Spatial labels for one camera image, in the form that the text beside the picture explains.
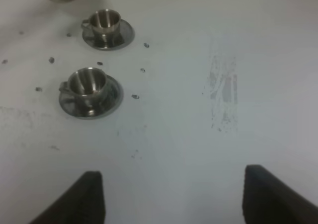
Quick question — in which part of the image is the stainless steel teacup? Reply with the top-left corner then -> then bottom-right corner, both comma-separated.
59,67 -> 108,105
81,9 -> 121,34

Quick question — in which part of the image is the near stainless steel saucer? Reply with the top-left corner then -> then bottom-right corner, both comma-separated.
59,75 -> 124,119

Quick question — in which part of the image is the far stainless steel teacup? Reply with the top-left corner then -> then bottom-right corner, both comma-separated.
81,9 -> 121,34

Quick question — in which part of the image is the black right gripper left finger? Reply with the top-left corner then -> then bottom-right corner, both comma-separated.
31,171 -> 106,224

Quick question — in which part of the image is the far stainless steel saucer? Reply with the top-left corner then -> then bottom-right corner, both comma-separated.
81,19 -> 135,51

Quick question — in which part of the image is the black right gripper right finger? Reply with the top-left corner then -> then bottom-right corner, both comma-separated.
242,165 -> 318,224

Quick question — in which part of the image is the stainless steel saucer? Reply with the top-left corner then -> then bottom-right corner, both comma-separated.
81,19 -> 135,51
59,75 -> 124,119

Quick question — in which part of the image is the near stainless steel teacup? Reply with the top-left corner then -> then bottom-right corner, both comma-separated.
59,67 -> 108,105

